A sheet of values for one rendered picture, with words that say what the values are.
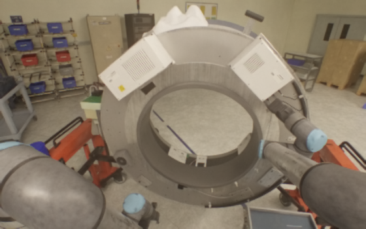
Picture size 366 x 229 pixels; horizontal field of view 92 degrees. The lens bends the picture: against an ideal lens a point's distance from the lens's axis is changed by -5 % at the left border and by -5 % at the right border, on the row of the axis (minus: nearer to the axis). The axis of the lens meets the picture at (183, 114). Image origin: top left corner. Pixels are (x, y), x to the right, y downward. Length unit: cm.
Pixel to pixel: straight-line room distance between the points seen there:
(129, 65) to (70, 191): 72
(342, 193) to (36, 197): 52
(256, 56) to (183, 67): 39
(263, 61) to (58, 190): 88
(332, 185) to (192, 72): 84
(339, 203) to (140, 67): 87
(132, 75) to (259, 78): 63
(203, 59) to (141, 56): 33
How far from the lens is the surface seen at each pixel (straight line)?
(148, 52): 94
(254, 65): 95
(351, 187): 44
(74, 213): 40
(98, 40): 549
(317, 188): 46
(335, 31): 1019
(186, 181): 152
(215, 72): 107
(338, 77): 744
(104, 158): 204
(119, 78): 104
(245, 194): 161
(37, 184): 40
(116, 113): 135
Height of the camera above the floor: 190
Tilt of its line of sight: 28 degrees down
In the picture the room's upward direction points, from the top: straight up
